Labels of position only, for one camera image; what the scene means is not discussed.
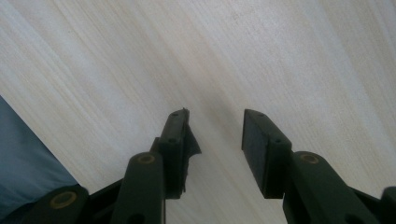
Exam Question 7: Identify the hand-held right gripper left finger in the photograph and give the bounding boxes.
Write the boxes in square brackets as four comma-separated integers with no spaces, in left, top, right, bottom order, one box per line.
[110,107,203,224]

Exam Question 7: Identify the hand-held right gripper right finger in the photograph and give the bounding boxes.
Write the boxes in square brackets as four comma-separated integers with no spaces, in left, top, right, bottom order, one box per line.
[241,108,381,224]

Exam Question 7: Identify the blue cloth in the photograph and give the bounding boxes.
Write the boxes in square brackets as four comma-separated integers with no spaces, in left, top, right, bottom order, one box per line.
[0,94,78,222]

